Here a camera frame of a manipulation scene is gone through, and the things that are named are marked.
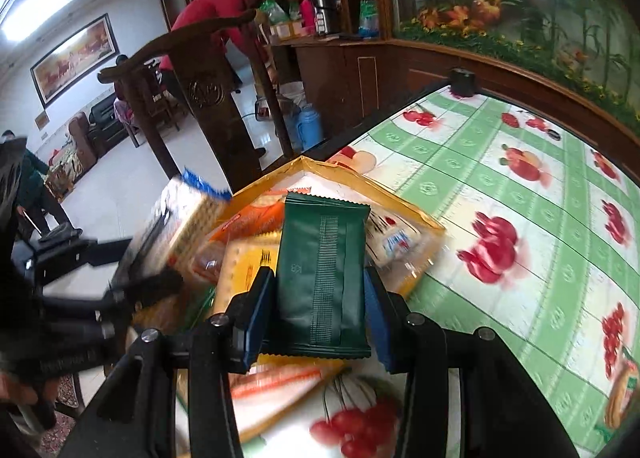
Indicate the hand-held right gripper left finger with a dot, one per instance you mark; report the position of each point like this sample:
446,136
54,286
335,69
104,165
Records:
255,318

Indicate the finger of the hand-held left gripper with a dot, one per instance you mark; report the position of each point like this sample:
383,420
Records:
105,250
155,288

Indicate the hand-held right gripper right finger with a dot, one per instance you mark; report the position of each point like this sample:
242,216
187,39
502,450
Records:
380,323

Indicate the blue-edged cracker packet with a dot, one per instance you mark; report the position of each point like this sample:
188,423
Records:
185,223

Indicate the green cracker packet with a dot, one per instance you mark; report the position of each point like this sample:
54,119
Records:
320,278

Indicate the yellow taped cardboard box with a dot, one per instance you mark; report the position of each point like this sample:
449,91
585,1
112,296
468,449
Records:
350,176

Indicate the person's left hand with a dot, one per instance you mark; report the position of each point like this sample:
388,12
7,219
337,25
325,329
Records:
17,388

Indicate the white biscuit packet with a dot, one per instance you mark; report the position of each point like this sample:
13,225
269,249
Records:
395,238

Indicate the dark sofa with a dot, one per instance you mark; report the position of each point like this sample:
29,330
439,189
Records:
100,122

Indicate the carved wooden chair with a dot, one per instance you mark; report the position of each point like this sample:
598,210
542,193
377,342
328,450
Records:
210,102

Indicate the blue thermos jug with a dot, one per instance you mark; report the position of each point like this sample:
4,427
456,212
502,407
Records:
310,125

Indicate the wooden sideboard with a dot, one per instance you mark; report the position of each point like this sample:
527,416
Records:
350,77

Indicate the ceiling light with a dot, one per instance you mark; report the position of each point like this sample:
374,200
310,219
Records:
35,7

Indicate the small black device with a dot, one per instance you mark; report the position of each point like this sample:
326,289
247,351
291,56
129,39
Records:
464,82

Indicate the small cardboard carton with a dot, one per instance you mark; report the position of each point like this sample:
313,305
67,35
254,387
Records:
287,30

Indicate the green snack bag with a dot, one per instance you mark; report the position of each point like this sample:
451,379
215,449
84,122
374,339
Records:
274,11

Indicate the blue-green plastic bag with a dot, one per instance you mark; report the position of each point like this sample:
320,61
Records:
369,17

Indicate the pink bottle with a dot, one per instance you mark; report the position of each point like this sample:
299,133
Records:
307,12

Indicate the steel thermos pot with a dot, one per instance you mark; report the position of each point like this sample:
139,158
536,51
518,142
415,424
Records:
325,10

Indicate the framed wall picture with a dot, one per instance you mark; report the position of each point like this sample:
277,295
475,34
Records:
75,60

